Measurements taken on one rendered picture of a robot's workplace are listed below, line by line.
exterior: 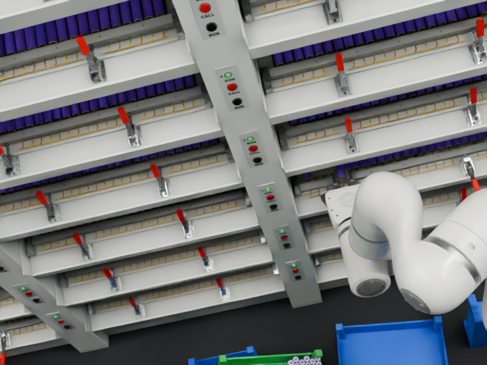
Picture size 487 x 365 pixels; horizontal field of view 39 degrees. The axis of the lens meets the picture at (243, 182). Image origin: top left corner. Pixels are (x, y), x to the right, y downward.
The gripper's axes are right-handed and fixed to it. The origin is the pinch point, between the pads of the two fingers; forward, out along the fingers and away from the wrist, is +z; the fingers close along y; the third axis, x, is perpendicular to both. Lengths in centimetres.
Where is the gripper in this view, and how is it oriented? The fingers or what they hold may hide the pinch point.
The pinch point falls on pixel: (342, 178)
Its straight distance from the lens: 164.3
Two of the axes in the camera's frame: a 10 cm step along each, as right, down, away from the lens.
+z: -0.9, -7.2, 6.9
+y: -9.7, 2.2, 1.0
